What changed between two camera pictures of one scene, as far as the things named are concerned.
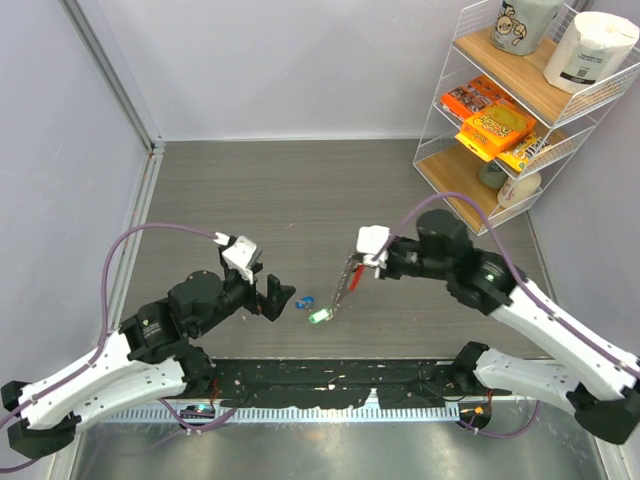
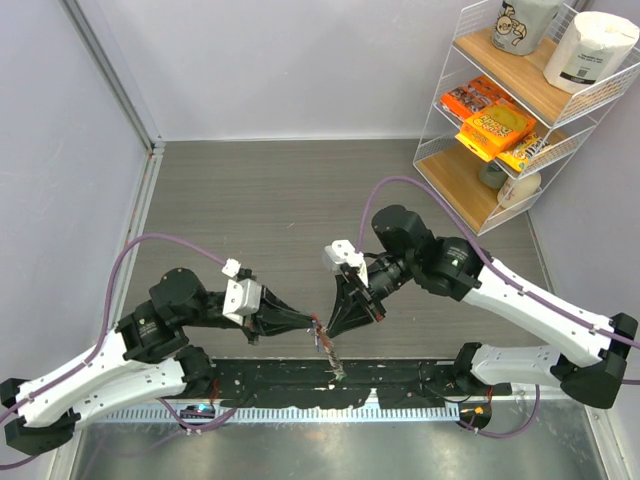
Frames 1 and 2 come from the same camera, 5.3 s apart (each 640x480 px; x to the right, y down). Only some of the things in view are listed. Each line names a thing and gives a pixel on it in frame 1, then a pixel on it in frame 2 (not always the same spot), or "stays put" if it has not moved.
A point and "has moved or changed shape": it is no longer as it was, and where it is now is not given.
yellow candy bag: [523, 152] stays put
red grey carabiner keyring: [350, 278] has moved or changed shape
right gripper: [387, 271] -> [358, 316]
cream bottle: [519, 189] stays put
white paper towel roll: [593, 47] stays put
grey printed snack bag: [519, 25] stays put
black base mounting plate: [310, 382] stays put
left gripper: [273, 303] -> [275, 317]
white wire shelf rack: [522, 86] stays put
